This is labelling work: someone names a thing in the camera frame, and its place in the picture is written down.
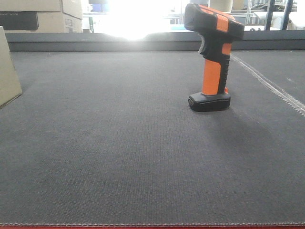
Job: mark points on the black conveyor belt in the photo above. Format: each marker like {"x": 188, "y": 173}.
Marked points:
{"x": 103, "y": 135}

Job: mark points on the large cardboard package box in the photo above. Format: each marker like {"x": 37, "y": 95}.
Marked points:
{"x": 10, "y": 87}

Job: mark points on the stacked cardboard boxes background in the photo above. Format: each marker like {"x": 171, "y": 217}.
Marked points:
{"x": 41, "y": 16}

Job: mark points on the orange black barcode scanner gun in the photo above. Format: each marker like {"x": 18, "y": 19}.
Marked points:
{"x": 218, "y": 30}

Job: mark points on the black shelf posts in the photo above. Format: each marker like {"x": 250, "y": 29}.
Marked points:
{"x": 284, "y": 16}

